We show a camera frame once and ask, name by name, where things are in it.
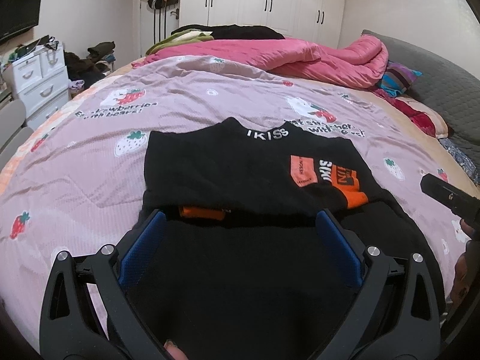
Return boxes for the blue patterned cloth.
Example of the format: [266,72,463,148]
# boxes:
[439,138,480,185]

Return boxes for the person's right hand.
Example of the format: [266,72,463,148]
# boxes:
[449,218,480,304]

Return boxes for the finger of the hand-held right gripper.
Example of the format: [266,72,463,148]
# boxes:
[420,172,480,231]

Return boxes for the pile of dark clothes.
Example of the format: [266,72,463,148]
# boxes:
[64,41,117,88]

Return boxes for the black sweater with orange patches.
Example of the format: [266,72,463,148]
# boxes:
[107,117,447,360]

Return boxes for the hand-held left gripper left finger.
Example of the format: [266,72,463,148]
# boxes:
[39,209,177,360]

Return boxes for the striped colourful pillow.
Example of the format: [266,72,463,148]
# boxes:
[379,60,422,96]

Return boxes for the red cloth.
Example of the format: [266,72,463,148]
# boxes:
[375,88,443,136]

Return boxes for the grey quilted headboard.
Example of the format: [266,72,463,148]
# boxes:
[362,29,480,158]

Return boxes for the black television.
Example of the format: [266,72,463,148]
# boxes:
[0,0,46,44]

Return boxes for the pink comforter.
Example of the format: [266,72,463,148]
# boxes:
[144,34,389,90]

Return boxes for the green blanket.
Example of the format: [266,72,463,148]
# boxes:
[146,30,214,55]

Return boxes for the white drawer cabinet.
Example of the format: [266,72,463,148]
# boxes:
[4,39,70,121]

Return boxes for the pink strawberry print bedsheet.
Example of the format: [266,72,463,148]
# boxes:
[0,55,480,353]

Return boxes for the grey chair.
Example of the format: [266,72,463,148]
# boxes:
[0,99,34,166]

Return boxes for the person's left hand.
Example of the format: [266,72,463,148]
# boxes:
[164,339,188,360]

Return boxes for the black cloth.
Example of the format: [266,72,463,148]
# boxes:
[170,24,286,41]

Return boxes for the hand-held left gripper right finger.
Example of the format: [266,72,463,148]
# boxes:
[311,209,443,360]

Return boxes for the white wardrobe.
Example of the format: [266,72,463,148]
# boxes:
[179,0,347,49]

